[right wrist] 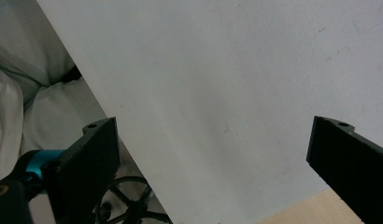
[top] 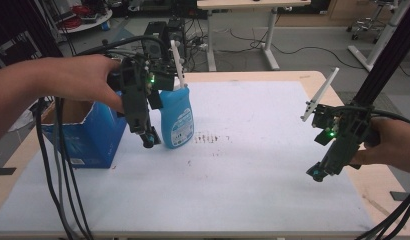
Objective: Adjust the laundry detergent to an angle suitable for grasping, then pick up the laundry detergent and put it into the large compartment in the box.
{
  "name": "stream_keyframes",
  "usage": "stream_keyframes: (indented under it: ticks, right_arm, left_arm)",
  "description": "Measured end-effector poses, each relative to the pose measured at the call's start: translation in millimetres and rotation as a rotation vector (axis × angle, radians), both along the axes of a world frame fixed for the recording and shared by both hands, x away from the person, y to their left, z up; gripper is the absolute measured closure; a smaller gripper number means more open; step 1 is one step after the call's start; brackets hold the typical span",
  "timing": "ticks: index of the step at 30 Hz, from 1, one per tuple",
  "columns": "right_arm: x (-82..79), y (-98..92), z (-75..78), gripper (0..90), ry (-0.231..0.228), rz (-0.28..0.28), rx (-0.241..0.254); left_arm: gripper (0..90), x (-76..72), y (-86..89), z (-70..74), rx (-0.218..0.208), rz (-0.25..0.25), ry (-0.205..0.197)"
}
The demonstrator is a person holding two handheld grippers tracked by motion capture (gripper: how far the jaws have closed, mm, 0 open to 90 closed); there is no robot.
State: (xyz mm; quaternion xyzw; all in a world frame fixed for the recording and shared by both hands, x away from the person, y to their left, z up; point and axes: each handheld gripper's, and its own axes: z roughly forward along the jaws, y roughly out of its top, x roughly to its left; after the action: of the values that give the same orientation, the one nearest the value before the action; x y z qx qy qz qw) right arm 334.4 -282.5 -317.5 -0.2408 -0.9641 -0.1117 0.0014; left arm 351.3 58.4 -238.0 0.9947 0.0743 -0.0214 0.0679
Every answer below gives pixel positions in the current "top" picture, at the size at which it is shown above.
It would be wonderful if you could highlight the blue cardboard box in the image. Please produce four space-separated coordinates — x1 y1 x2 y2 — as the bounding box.
40 98 128 170

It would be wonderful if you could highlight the round white table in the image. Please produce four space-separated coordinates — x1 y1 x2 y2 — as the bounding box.
57 7 114 35

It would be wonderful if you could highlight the office chair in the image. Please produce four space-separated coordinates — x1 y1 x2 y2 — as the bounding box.
345 0 399 45

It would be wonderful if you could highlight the person's left hand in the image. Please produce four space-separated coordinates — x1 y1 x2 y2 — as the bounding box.
36 54 127 114

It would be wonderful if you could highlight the white foam mat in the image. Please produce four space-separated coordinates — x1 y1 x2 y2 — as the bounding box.
0 80 375 233

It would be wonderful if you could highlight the white stand leg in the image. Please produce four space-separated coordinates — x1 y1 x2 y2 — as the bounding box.
347 0 410 73

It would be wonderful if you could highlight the black cable bundle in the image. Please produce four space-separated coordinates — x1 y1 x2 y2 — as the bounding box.
355 184 410 240
35 96 95 240

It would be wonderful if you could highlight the thick black gripper cable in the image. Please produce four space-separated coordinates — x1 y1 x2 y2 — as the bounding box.
368 107 410 127
75 34 169 58

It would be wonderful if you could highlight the black floor cable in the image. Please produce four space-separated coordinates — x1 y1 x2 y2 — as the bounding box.
226 28 366 72

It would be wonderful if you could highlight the black computer tower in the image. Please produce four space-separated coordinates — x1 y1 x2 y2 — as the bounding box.
142 18 188 73

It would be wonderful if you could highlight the person's right hand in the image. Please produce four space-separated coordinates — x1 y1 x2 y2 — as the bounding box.
348 117 410 175

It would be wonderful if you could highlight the blue detergent bottle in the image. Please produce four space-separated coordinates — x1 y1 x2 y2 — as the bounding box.
158 84 195 150

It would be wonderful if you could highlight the black metal stand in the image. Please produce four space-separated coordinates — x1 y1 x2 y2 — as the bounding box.
352 0 410 108

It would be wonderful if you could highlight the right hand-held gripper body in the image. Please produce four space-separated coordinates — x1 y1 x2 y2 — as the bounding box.
300 67 381 177

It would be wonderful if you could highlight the grey cable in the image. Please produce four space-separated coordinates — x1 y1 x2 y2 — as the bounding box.
52 97 76 240

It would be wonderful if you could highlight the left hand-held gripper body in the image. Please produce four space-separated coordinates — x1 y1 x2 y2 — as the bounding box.
107 39 189 135

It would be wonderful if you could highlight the white desk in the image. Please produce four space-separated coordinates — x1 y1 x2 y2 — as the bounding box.
196 0 313 72

